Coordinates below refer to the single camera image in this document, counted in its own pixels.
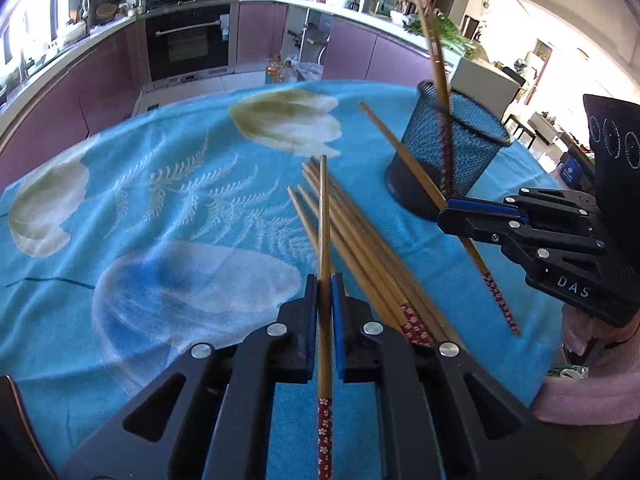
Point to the bamboo chopstick red patterned end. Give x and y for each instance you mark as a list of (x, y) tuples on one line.
[(436, 60), (400, 155), (324, 220)]

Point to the pink fuzzy cardigan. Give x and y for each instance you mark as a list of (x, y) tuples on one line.
[(590, 390)]

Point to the yellow oil bottle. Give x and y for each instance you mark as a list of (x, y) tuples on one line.
[(273, 72)]

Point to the green leafy vegetables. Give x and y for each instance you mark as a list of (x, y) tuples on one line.
[(445, 32)]

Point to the black built-in oven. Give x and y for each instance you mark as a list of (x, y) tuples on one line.
[(190, 45)]

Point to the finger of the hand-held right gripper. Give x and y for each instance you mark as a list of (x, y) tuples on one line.
[(470, 225), (475, 204)]

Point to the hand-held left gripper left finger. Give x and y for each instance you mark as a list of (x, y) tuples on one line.
[(312, 315)]

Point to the black mesh utensil holder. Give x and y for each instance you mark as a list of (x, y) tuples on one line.
[(475, 150)]

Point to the clear plastic bag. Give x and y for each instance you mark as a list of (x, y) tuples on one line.
[(305, 72)]

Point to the bundle of bamboo chopsticks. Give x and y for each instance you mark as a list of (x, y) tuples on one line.
[(360, 252)]

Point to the white cabinet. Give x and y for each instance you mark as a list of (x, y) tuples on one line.
[(482, 87)]

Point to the blue floral tablecloth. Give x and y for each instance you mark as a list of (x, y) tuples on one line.
[(175, 185)]

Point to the purple kitchen cabinets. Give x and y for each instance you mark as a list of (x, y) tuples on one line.
[(360, 52)]

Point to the kitchen window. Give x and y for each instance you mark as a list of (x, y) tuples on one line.
[(35, 5)]

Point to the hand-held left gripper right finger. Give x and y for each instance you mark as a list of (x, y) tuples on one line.
[(337, 315)]

